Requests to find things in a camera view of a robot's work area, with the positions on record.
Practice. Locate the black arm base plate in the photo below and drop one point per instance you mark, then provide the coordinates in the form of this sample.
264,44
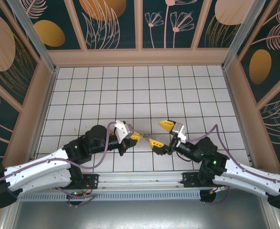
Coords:
189,180
92,180

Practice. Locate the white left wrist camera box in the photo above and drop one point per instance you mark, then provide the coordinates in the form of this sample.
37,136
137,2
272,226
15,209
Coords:
121,131

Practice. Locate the grey metal sheet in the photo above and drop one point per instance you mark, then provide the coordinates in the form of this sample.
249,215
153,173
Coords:
139,214

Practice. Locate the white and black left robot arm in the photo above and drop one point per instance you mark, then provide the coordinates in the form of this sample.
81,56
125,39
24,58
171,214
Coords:
34,171

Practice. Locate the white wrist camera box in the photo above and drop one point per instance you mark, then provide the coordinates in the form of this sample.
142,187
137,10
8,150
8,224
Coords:
121,131
178,130

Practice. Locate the aluminium frame post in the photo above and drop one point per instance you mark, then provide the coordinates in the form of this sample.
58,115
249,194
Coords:
34,38
247,35

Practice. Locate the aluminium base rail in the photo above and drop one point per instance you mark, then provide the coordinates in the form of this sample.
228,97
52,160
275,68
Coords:
139,180

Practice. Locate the small circuit board with LED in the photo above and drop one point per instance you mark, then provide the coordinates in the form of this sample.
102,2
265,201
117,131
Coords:
75,193

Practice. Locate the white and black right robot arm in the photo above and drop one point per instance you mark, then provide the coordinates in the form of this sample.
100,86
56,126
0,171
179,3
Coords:
249,176

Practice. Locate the aluminium table edge rail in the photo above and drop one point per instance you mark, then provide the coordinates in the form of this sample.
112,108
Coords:
232,95
50,88

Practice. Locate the silver keyring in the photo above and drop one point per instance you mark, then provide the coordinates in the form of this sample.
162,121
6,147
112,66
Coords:
145,136

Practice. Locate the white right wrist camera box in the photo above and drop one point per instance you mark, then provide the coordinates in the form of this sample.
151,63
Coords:
178,130

